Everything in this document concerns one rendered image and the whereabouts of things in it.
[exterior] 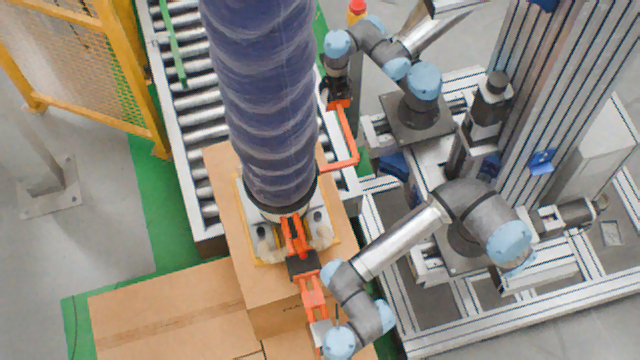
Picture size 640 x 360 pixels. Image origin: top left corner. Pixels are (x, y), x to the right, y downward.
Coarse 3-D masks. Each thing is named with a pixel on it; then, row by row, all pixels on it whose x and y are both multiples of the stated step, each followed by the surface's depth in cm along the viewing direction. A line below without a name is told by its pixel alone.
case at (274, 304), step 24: (216, 168) 249; (216, 192) 245; (336, 192) 245; (336, 216) 241; (240, 240) 237; (240, 264) 234; (240, 288) 230; (264, 288) 230; (288, 288) 230; (312, 288) 230; (264, 312) 235; (288, 312) 243; (264, 336) 260
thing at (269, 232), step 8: (232, 176) 245; (240, 184) 243; (240, 192) 242; (240, 200) 241; (248, 200) 241; (240, 208) 240; (240, 216) 239; (248, 224) 237; (256, 224) 237; (264, 224) 237; (248, 232) 236; (256, 232) 234; (264, 232) 234; (272, 232) 236; (248, 240) 235; (256, 240) 235; (272, 240) 235; (256, 248) 233; (272, 248) 233; (280, 248) 234; (256, 256) 232; (256, 264) 232; (264, 264) 233
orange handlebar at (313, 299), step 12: (336, 108) 243; (348, 132) 239; (348, 144) 237; (324, 168) 233; (336, 168) 233; (288, 228) 224; (300, 228) 224; (288, 240) 222; (300, 240) 222; (312, 276) 217; (300, 288) 216; (312, 300) 213; (324, 300) 213; (312, 312) 213; (324, 312) 212
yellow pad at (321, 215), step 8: (320, 184) 244; (320, 192) 242; (320, 208) 239; (328, 208) 240; (312, 216) 238; (320, 216) 235; (328, 216) 238; (304, 224) 238; (312, 224) 237; (328, 224) 237; (312, 232) 236; (336, 232) 236; (336, 240) 235
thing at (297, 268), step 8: (304, 248) 219; (312, 248) 219; (288, 256) 219; (296, 256) 219; (312, 256) 219; (288, 264) 217; (296, 264) 218; (304, 264) 218; (312, 264) 218; (288, 272) 216; (296, 272) 217; (304, 272) 217; (312, 272) 216; (296, 280) 217; (304, 280) 219
